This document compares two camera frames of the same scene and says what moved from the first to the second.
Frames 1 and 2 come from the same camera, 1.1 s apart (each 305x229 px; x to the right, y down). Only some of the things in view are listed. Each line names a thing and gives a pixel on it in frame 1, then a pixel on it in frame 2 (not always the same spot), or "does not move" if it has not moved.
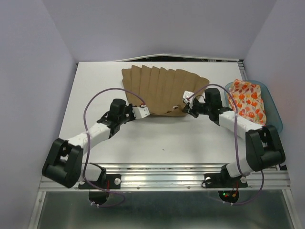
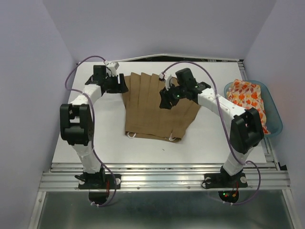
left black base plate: x=113 y=181 does not move
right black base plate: x=224 y=180 does not move
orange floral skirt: x=249 y=101 does not move
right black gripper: x=191 y=111 to x=166 y=97
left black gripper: x=129 y=108 to x=118 y=88
